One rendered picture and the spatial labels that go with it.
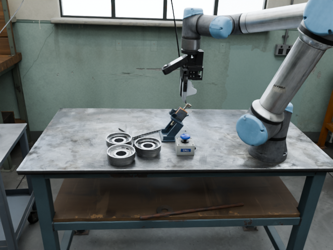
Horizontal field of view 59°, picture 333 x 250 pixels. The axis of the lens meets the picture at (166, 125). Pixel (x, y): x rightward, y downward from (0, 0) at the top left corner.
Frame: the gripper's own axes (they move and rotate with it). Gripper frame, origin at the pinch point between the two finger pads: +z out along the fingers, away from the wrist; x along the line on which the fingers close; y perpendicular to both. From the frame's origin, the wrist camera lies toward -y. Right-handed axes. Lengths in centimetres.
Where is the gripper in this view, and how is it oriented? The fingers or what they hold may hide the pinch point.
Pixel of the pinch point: (181, 97)
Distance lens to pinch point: 125.8
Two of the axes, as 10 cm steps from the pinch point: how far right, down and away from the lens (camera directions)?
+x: -1.2, -4.2, 9.0
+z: -0.4, 9.1, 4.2
